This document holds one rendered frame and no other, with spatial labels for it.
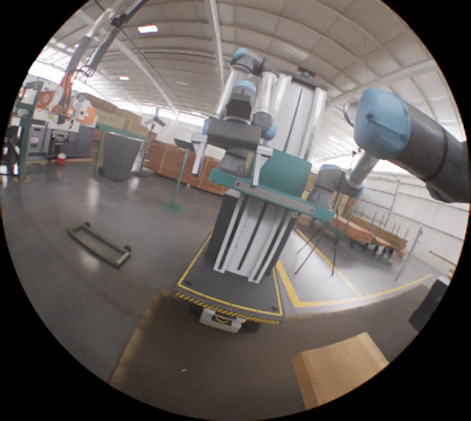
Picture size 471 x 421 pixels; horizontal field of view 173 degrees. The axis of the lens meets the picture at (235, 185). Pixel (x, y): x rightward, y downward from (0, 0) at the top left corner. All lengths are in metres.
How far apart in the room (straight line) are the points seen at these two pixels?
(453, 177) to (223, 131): 0.43
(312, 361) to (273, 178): 0.81
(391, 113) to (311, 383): 0.29
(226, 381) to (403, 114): 1.16
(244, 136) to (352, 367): 0.48
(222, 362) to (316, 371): 0.93
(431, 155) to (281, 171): 0.78
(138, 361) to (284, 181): 1.32
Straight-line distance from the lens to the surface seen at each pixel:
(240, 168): 0.74
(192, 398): 1.05
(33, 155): 4.32
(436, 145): 0.20
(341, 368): 0.27
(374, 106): 0.17
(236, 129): 0.39
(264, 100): 0.66
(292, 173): 0.89
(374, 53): 7.71
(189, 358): 1.09
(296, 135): 1.01
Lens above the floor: 1.05
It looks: 7 degrees down
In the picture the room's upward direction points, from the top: 19 degrees clockwise
